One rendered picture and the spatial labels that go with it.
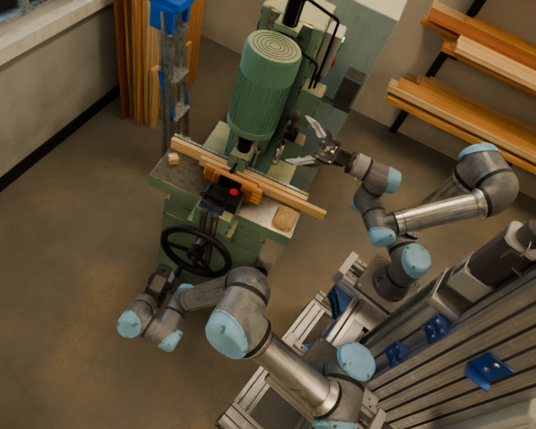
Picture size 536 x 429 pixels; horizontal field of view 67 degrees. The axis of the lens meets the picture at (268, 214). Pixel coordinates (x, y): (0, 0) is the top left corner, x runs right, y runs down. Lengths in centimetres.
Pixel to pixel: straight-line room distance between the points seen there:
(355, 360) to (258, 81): 87
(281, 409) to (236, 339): 110
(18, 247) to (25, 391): 76
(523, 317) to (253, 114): 92
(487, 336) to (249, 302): 60
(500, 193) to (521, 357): 47
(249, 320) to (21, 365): 147
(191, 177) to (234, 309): 78
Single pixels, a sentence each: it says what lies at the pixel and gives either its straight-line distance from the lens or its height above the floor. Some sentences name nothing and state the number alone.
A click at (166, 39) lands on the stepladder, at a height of 98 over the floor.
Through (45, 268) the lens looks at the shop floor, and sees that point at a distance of 247.
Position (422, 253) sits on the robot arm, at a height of 105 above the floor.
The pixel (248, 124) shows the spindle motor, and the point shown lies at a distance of 137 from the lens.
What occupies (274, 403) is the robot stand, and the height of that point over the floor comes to 21.
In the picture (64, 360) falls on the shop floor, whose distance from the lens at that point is 226.
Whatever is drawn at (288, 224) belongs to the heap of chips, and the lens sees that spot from 158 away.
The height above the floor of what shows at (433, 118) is 54.
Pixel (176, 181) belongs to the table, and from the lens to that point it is 162.
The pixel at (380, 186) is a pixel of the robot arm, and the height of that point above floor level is 131.
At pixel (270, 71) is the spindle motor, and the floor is 147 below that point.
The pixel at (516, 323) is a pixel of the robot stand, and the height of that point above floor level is 141.
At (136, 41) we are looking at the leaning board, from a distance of 275.
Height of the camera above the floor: 213
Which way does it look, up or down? 50 degrees down
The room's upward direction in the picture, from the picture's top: 24 degrees clockwise
